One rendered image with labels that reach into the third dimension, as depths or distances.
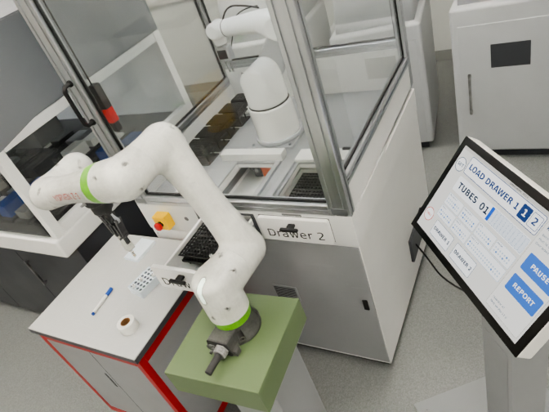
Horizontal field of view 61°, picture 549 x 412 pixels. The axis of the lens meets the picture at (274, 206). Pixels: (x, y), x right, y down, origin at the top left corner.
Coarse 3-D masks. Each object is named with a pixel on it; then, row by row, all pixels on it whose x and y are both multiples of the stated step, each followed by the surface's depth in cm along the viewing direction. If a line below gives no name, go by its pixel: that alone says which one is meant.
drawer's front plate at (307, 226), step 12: (264, 216) 177; (276, 216) 175; (264, 228) 180; (276, 228) 177; (300, 228) 171; (312, 228) 168; (324, 228) 166; (300, 240) 176; (312, 240) 173; (324, 240) 170
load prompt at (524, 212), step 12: (468, 168) 128; (480, 168) 124; (480, 180) 123; (492, 180) 120; (492, 192) 119; (504, 192) 115; (516, 192) 112; (504, 204) 114; (516, 204) 111; (528, 204) 108; (516, 216) 111; (528, 216) 108; (540, 216) 105; (528, 228) 107; (540, 228) 104
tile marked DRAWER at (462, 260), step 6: (456, 246) 126; (456, 252) 126; (462, 252) 123; (456, 258) 125; (462, 258) 123; (468, 258) 121; (456, 264) 125; (462, 264) 123; (468, 264) 121; (474, 264) 119; (462, 270) 122; (468, 270) 120; (468, 276) 120
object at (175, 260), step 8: (248, 216) 187; (200, 224) 194; (192, 232) 190; (184, 240) 186; (176, 256) 182; (168, 264) 178; (176, 264) 182; (184, 264) 184; (192, 264) 182; (200, 264) 181
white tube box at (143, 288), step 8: (144, 272) 194; (152, 272) 193; (136, 280) 192; (144, 280) 190; (152, 280) 189; (128, 288) 190; (136, 288) 188; (144, 288) 186; (152, 288) 189; (144, 296) 187
